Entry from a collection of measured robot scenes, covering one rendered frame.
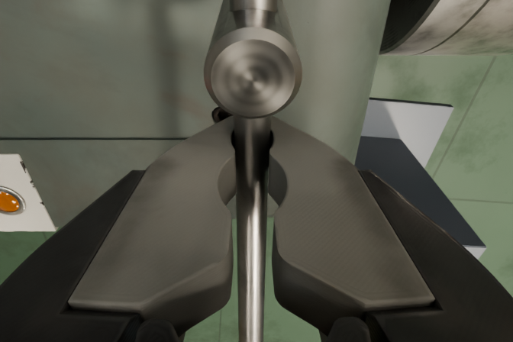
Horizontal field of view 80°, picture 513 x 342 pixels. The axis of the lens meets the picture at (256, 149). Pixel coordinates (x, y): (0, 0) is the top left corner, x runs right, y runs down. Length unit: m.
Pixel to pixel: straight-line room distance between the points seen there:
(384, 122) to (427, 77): 0.92
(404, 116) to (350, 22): 0.67
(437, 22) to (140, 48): 0.21
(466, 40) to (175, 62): 0.23
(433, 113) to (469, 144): 1.20
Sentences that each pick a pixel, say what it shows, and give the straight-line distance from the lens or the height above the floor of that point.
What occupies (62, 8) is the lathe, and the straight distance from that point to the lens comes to 0.21.
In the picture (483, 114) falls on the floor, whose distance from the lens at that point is 2.01.
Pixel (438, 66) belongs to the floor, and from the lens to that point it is 1.75.
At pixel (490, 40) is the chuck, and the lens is 0.33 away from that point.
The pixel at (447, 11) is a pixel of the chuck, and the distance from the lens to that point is 0.27.
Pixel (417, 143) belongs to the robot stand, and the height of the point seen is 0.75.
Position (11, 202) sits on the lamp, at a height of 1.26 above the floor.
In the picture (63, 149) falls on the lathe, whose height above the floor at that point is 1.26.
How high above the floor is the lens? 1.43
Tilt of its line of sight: 57 degrees down
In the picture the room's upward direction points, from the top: 178 degrees clockwise
